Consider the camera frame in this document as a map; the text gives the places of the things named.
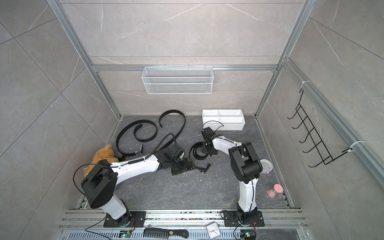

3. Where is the black comb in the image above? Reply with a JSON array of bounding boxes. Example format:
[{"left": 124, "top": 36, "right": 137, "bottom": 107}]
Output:
[{"left": 143, "top": 228, "right": 190, "bottom": 239}]

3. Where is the pink round container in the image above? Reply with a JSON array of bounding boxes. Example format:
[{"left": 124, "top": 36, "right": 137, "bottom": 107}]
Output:
[{"left": 260, "top": 159, "right": 273, "bottom": 174}]

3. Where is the white wire mesh basket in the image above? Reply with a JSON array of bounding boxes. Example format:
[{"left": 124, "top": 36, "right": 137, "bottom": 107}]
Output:
[{"left": 142, "top": 66, "right": 214, "bottom": 94}]

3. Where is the white divided storage box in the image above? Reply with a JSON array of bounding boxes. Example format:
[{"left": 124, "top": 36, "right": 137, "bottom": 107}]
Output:
[{"left": 202, "top": 109, "right": 246, "bottom": 131}]

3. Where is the black wire hook rack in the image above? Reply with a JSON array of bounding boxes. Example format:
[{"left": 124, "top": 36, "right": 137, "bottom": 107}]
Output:
[{"left": 287, "top": 89, "right": 353, "bottom": 168}]

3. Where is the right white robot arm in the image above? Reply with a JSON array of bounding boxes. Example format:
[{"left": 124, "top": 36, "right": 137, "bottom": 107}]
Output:
[{"left": 202, "top": 127, "right": 263, "bottom": 216}]

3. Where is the curled black belt with buckle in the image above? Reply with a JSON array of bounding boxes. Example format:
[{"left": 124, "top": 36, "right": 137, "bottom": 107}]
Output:
[{"left": 116, "top": 120, "right": 158, "bottom": 158}]

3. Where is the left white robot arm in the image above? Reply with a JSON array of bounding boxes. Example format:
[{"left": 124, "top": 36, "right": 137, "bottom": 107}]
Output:
[{"left": 81, "top": 144, "right": 195, "bottom": 220}]

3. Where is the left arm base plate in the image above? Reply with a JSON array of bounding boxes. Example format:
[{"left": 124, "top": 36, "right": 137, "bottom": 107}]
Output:
[{"left": 103, "top": 211, "right": 147, "bottom": 228}]

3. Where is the small white clock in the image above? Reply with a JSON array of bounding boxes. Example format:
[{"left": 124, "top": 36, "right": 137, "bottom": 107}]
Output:
[{"left": 206, "top": 222, "right": 221, "bottom": 240}]

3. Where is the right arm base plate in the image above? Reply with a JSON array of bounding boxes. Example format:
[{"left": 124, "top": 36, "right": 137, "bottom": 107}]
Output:
[{"left": 221, "top": 209, "right": 265, "bottom": 227}]

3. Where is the long black leather belt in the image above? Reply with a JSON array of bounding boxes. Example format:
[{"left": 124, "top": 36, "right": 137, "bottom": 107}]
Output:
[{"left": 189, "top": 142, "right": 211, "bottom": 174}]

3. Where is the brown teddy bear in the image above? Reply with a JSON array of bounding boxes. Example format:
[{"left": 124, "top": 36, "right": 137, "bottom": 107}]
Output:
[{"left": 84, "top": 145, "right": 119, "bottom": 177}]

